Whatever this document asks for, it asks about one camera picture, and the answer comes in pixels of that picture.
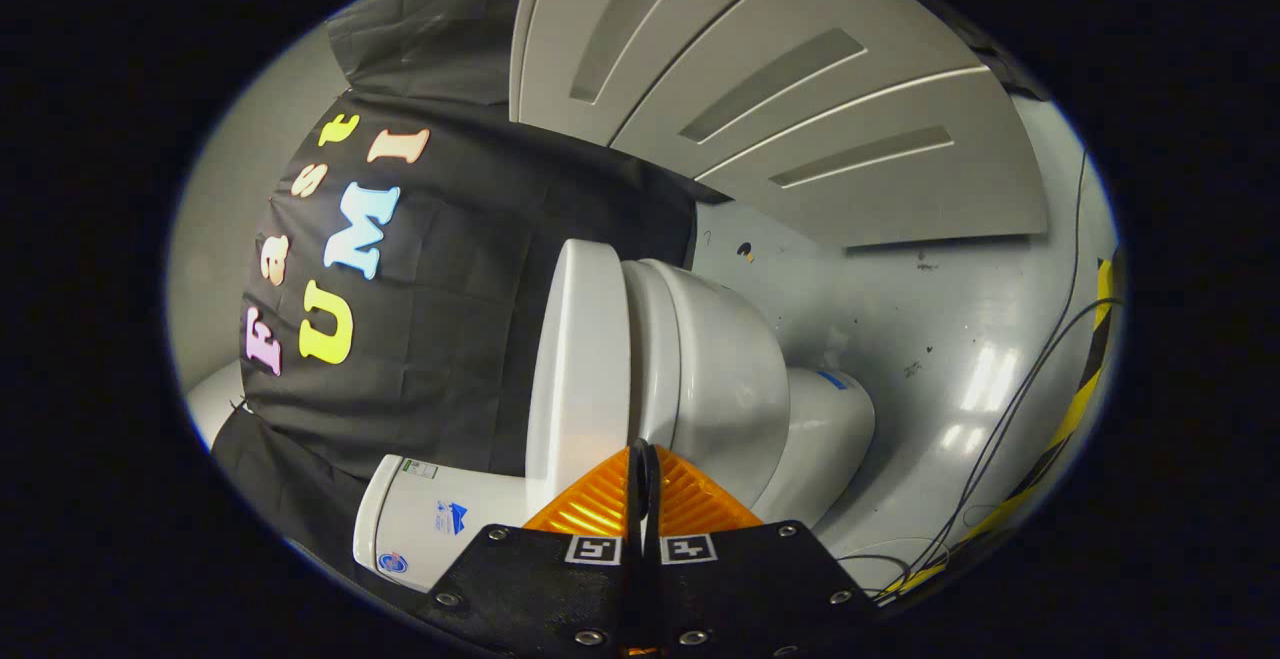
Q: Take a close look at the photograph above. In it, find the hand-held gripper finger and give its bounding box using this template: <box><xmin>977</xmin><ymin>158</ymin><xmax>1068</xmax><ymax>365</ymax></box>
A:
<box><xmin>645</xmin><ymin>444</ymin><xmax>881</xmax><ymax>655</ymax></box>
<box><xmin>415</xmin><ymin>444</ymin><xmax>647</xmax><ymax>655</ymax></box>

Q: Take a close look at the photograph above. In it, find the white ceramic toilet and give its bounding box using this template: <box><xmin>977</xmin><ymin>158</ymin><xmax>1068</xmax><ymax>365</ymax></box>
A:
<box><xmin>352</xmin><ymin>257</ymin><xmax>877</xmax><ymax>595</ymax></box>

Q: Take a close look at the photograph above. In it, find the white toilet seat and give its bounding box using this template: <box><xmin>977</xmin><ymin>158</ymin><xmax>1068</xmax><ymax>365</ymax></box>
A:
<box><xmin>620</xmin><ymin>259</ymin><xmax>693</xmax><ymax>460</ymax></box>

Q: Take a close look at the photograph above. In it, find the white toilet tank lid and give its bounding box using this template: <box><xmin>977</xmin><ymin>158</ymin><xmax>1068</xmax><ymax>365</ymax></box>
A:
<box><xmin>352</xmin><ymin>454</ymin><xmax>403</xmax><ymax>572</ymax></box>

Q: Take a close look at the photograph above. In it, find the black backdrop cloth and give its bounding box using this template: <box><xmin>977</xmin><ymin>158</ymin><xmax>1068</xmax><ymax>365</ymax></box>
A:
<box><xmin>212</xmin><ymin>0</ymin><xmax>726</xmax><ymax>590</ymax></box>

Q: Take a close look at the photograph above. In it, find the yellow black striped floor tape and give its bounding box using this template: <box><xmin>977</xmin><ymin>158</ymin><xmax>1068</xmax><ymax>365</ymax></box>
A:
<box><xmin>880</xmin><ymin>254</ymin><xmax>1126</xmax><ymax>600</ymax></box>

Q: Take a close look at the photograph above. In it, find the white drawer cabinet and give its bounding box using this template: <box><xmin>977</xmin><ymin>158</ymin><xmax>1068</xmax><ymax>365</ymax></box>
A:
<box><xmin>508</xmin><ymin>0</ymin><xmax>1049</xmax><ymax>248</ymax></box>

